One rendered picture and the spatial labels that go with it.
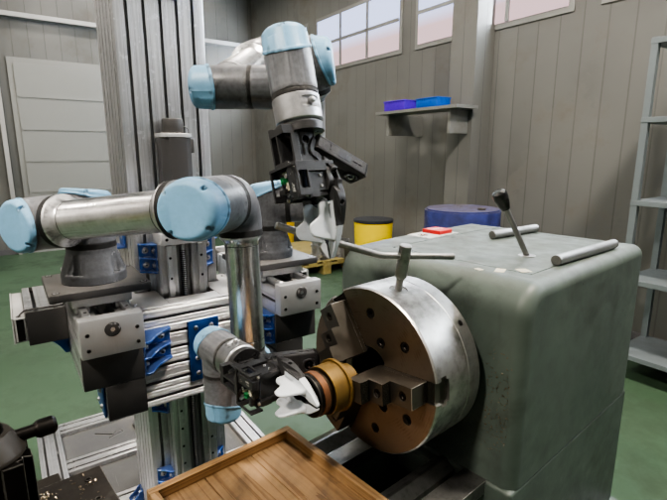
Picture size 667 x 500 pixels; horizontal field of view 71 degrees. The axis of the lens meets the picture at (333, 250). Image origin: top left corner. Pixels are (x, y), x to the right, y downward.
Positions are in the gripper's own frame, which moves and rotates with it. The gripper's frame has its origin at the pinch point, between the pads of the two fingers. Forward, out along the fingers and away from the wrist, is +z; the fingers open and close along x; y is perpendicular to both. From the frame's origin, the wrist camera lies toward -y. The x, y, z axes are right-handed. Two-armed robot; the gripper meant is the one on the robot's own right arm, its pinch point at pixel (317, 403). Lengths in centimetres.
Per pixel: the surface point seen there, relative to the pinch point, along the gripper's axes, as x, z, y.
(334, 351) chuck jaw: 5.0, -4.7, -7.8
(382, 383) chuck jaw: 2.3, 5.3, -9.6
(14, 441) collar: 5.6, -8.6, 39.1
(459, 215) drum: -12, -175, -287
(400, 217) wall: -40, -335, -393
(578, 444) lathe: -25, 18, -61
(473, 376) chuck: 0.8, 12.0, -25.7
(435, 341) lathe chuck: 8.7, 9.4, -17.7
